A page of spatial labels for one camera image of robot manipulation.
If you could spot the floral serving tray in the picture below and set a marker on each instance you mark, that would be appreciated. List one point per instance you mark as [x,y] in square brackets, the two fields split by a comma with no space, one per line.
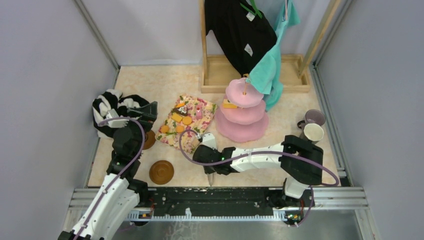
[187,138]

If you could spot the rectangular yellow biscuit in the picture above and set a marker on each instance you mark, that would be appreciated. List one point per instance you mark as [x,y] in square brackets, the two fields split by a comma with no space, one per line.
[176,117]

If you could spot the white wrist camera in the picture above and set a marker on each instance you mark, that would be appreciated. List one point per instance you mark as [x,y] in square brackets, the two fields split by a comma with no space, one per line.
[209,140]
[113,120]

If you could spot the brown wooden coaster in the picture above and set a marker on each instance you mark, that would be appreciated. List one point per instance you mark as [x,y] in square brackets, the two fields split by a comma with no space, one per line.
[161,172]
[149,140]

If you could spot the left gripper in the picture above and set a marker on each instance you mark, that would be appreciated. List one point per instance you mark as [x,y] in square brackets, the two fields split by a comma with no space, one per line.
[148,114]

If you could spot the chocolate cake slice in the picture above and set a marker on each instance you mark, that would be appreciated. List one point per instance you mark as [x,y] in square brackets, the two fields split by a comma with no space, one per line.
[182,110]

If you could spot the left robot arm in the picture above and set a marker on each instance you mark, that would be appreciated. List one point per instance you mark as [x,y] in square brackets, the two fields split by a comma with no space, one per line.
[120,192]

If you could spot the pink three-tier cake stand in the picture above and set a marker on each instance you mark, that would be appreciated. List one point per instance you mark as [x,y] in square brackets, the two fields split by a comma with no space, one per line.
[249,121]

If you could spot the pink cake slice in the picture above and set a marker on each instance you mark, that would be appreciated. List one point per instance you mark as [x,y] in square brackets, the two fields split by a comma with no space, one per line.
[199,112]

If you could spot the pink clothes hanger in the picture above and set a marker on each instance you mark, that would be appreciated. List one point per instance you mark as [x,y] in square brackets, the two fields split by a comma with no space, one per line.
[285,16]

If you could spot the orange fish shaped biscuit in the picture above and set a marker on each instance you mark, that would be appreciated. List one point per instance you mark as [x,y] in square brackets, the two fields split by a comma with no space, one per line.
[179,105]

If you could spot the flower shaped biscuit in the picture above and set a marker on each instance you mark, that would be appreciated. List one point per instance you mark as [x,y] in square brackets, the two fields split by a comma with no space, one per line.
[164,129]

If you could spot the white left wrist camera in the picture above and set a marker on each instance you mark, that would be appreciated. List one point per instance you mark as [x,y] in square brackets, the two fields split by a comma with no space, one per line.
[113,120]

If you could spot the purple mug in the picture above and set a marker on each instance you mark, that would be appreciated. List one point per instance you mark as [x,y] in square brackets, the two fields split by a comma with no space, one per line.
[312,116]

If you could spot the round smooth biscuit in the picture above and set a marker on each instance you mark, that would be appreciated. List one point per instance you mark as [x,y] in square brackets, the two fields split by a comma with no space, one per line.
[179,129]

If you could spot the black and white striped cloth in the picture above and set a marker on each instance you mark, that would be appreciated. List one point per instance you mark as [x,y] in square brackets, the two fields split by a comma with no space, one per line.
[113,99]

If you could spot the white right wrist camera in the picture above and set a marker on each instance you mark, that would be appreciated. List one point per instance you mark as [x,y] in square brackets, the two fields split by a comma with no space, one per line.
[209,140]

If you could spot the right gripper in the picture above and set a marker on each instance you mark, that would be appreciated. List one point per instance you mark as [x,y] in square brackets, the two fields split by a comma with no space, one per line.
[208,170]

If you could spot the teal t-shirt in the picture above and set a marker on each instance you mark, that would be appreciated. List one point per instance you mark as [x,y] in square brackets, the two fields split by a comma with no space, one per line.
[265,76]

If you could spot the green clothes hanger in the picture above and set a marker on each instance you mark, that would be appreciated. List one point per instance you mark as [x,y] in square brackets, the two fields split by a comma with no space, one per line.
[252,9]

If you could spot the yellow cake slice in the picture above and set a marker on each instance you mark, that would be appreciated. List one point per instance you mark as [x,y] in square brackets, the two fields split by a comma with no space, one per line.
[228,105]

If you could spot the grey mug with white interior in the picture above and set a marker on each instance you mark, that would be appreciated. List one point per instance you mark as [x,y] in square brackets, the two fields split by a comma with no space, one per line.
[312,132]

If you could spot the round ridged biscuit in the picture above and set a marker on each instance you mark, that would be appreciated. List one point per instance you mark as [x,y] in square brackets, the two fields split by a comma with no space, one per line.
[187,120]

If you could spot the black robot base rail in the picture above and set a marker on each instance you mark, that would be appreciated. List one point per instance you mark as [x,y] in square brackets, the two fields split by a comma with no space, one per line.
[222,204]

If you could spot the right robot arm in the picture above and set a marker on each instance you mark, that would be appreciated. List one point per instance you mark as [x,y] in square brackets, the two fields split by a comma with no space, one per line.
[300,158]

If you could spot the black t-shirt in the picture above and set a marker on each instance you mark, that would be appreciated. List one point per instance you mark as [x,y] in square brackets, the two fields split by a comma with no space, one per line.
[243,37]

